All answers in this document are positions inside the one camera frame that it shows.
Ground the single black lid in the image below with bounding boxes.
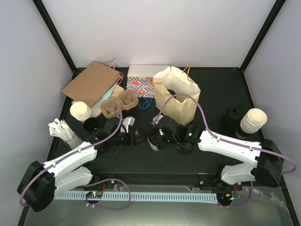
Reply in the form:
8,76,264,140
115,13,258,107
176,142,193,154
167,89,176,98

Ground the cream paper bag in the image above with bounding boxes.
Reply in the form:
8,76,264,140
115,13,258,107
153,64,200,126

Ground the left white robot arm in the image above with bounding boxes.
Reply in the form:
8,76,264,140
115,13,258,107
17,116,143,212

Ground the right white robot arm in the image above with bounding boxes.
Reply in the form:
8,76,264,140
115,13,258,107
148,115,284,190

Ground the light blue paper bag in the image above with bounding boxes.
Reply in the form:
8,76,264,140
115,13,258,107
103,84,124,98

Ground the blue checkered bakery bag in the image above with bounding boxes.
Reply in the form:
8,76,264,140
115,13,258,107
127,65,168,110

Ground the left white cup stack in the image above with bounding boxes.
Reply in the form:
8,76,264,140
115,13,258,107
70,101,91,122

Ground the white cup stack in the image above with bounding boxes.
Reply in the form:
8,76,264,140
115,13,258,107
235,108,268,139
70,101,91,122

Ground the small green circuit board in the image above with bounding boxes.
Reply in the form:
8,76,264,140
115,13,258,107
86,191,103,199

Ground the brown kraft paper bag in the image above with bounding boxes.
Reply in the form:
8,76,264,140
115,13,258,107
62,61,121,107

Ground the crumpled white paper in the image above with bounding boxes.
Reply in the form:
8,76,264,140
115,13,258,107
48,118,83,149

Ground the right white cup stack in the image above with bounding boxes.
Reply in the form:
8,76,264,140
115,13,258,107
235,108,268,139

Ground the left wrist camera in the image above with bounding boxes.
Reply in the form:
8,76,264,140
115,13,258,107
120,116,135,133

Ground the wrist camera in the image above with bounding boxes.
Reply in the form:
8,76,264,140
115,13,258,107
151,114,164,126
120,116,135,133

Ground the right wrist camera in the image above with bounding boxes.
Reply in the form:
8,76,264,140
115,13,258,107
151,114,164,126

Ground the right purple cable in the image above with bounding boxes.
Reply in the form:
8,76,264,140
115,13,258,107
156,93,297,209

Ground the light blue cable duct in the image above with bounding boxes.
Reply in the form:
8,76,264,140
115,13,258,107
55,191,217,204

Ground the left black frame post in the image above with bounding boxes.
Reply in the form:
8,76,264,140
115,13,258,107
33,0,77,72

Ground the black frame post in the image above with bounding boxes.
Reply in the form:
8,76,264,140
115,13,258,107
240,0,286,72
33,0,77,72

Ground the right black frame post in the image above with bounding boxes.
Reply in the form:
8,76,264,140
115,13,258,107
240,0,286,72

